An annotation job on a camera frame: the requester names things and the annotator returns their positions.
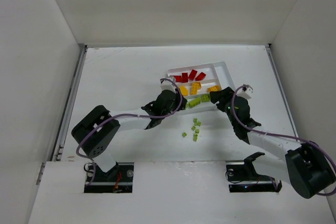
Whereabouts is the purple cable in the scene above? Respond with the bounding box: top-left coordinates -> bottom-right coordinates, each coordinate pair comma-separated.
232,84 -> 336,196
76,78 -> 183,188

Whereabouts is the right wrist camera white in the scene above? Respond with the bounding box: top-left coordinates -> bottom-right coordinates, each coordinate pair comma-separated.
237,84 -> 254,100

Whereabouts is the red rounded lego brick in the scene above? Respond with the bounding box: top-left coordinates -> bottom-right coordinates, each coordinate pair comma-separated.
195,72 -> 206,81

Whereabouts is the red curved lego piece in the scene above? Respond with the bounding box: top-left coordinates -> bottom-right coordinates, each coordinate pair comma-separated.
188,69 -> 198,81

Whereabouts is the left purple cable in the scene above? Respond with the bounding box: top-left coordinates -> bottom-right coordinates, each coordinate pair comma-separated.
76,78 -> 183,188

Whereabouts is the lime green studded brick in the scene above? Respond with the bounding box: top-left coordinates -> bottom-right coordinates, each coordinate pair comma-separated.
201,94 -> 211,103

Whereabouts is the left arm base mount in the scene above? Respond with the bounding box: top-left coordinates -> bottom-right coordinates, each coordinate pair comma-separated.
83,163 -> 134,194

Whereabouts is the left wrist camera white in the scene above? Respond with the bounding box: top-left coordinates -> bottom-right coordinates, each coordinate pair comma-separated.
160,80 -> 176,93

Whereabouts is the yellow lego brick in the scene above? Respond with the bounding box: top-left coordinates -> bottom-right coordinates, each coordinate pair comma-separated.
207,85 -> 221,93

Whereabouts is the yellow and red lego stack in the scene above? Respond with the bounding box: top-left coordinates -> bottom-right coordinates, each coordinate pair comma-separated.
190,82 -> 202,95

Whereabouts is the lime green lego brick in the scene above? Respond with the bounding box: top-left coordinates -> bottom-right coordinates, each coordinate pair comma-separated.
188,97 -> 202,108

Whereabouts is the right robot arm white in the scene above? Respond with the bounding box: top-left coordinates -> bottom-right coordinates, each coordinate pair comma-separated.
209,84 -> 335,199

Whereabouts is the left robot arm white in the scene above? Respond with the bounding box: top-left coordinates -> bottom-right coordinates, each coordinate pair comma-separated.
71,90 -> 187,173

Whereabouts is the aluminium rail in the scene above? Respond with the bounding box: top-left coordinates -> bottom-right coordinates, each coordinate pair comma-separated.
265,44 -> 298,137
48,44 -> 87,161

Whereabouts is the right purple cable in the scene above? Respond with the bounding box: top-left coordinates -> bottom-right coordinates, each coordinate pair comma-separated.
232,84 -> 336,196

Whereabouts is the right aluminium rail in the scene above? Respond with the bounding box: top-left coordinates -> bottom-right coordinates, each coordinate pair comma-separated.
265,44 -> 298,137

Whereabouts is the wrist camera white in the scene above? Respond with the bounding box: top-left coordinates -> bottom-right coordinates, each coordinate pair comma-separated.
160,80 -> 176,93
237,84 -> 254,100

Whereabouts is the left aluminium rail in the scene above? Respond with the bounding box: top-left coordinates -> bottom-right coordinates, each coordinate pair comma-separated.
48,44 -> 87,161

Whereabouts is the yellow rounded lego piece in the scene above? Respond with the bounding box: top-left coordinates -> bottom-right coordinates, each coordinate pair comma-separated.
180,86 -> 189,97

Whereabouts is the white divided tray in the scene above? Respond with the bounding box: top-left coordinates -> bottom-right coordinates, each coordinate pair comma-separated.
167,61 -> 235,102

